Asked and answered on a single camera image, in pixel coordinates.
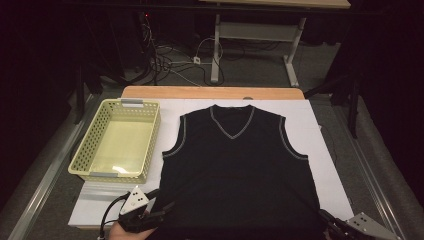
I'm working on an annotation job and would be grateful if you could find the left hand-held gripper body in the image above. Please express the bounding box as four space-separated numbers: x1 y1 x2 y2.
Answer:
118 185 164 234

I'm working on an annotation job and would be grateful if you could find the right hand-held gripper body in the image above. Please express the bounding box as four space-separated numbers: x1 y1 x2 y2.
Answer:
328 212 399 240

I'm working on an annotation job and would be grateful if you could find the pale yellow perforated basket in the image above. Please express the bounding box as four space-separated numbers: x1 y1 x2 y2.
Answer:
67 98 162 184

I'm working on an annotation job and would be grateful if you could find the black knit vest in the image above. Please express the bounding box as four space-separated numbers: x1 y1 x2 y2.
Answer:
159 104 326 240

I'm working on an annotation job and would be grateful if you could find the person's left hand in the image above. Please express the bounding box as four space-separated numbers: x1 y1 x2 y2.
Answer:
108 223 156 240

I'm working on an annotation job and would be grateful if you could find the white table cover board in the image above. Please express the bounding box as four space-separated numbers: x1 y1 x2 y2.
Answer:
68 98 355 229

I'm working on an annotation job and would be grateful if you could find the black metal stand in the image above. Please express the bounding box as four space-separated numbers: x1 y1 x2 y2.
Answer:
73 63 104 125
304 75 362 140

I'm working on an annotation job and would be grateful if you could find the dark device with red light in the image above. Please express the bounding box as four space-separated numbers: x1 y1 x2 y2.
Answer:
138 11 152 34

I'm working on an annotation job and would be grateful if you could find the white-framed desk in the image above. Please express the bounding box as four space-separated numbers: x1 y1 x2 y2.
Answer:
199 0 352 88

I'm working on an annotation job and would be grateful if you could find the left hand-held gripper cable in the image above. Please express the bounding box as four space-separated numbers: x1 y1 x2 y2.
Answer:
98 192 132 240

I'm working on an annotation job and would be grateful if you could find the aluminium floor rail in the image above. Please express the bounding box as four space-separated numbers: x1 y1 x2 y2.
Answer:
6 94 98 240
333 106 408 240

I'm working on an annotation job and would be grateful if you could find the black floor cable bundle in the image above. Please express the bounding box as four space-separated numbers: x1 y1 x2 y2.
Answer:
141 19 228 88

